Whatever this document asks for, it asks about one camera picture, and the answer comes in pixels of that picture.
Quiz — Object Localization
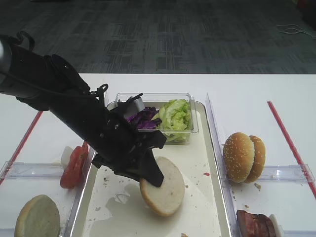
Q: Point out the bun half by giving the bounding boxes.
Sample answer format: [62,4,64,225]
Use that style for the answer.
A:
[14,195,60,237]
[140,157,185,217]

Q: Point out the sliced meat patties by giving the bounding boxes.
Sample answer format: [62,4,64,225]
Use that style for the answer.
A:
[237,210,277,237]

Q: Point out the white pusher block left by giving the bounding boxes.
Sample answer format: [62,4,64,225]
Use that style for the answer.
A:
[61,146,73,168]

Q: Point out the lower right acrylic holder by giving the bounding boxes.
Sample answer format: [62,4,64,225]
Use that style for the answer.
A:
[280,230,316,237]

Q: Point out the purple cabbage shreds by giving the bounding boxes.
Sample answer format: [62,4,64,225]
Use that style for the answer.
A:
[127,107,161,130]

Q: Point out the white cable on floor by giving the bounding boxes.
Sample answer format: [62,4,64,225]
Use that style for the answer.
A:
[276,24,316,38]

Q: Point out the front sesame bun top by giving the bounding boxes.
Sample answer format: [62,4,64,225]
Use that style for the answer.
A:
[223,132,255,183]

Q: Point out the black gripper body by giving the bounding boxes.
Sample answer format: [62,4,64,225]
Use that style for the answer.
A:
[83,108,151,180]

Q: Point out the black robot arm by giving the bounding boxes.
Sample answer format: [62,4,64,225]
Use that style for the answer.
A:
[0,31,166,187]

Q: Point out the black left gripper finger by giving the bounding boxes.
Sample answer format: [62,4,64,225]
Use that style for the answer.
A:
[140,130,166,149]

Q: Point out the sesame bun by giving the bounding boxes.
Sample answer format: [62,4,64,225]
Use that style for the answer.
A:
[223,132,255,183]
[244,135,266,183]

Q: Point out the rear tomato slice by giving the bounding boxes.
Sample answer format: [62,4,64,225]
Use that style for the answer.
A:
[74,141,88,186]

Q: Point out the front tomato slice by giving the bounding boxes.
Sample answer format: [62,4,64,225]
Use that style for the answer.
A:
[60,146,84,189]

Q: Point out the metal serving tray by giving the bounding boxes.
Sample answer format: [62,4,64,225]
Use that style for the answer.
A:
[66,102,230,237]

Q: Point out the white pusher block right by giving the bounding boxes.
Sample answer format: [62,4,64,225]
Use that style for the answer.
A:
[269,214,284,237]

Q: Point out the lower left acrylic holder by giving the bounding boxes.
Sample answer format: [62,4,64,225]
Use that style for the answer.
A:
[0,228,14,237]

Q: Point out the red tape strip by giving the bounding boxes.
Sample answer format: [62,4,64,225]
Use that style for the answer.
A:
[0,111,42,184]
[267,101,316,197]

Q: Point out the rear sesame bun top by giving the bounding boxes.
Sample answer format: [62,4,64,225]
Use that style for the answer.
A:
[244,135,266,183]

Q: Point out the long acrylic divider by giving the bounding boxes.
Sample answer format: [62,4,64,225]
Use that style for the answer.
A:
[59,147,98,237]
[205,93,241,237]

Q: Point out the upper left acrylic holder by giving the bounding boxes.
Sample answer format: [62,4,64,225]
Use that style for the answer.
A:
[0,162,64,179]

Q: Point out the acrylic holder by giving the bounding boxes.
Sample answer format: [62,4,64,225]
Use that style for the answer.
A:
[258,164,316,183]
[0,228,14,237]
[0,162,64,179]
[280,230,316,237]

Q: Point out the tomato slice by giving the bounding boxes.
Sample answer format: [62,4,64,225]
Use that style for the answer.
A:
[74,141,88,186]
[60,146,84,189]

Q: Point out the clear plastic salad container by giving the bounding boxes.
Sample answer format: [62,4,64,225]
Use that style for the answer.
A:
[108,93,198,144]

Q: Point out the left red tape strip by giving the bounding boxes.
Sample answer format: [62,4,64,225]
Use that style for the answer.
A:
[0,111,42,184]

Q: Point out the white pusher block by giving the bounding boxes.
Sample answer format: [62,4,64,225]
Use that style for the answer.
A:
[269,214,284,237]
[61,146,73,168]

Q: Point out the right long acrylic divider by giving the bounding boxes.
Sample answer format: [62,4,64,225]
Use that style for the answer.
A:
[205,93,241,237]

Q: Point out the right red tape strip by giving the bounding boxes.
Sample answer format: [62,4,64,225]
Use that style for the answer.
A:
[267,101,316,197]

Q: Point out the upper right acrylic holder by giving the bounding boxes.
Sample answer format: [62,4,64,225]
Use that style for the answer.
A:
[258,164,316,183]

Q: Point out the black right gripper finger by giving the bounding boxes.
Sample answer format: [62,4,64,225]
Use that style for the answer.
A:
[138,149,164,187]

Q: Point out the left long acrylic divider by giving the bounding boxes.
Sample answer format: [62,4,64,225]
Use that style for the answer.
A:
[59,147,98,237]

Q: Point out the green lettuce leaves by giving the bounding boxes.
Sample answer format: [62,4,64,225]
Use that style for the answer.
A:
[151,99,192,144]

